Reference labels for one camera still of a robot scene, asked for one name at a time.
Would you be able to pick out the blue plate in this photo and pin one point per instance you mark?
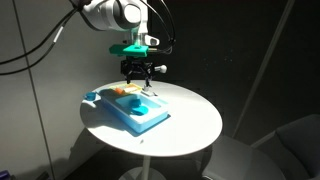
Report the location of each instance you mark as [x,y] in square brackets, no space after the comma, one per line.
[139,110]

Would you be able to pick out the blue cup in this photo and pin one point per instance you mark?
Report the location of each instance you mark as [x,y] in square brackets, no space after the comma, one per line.
[90,96]

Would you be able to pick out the orange sponge block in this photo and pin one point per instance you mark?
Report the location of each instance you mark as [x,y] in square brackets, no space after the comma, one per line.
[118,90]

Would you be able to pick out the light blue toy sink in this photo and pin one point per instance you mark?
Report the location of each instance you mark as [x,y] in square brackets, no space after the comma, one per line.
[120,107]

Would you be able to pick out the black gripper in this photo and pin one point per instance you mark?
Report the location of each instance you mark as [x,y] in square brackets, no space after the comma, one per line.
[131,66]

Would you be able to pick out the white toy faucet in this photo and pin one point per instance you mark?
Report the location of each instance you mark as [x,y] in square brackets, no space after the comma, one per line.
[156,69]

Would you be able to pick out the blue bowl in sink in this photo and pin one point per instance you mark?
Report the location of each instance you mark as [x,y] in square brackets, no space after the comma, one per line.
[135,103]

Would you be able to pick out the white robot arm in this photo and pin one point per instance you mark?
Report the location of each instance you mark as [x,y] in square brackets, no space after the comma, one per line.
[129,16]

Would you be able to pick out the grey office chair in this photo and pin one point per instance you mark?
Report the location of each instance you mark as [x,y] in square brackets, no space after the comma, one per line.
[290,152]

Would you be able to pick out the yellow dish rack tray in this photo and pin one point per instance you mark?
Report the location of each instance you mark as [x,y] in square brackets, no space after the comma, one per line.
[127,88]

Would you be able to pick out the round white table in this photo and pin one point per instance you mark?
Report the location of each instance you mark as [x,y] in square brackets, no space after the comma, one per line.
[193,123]

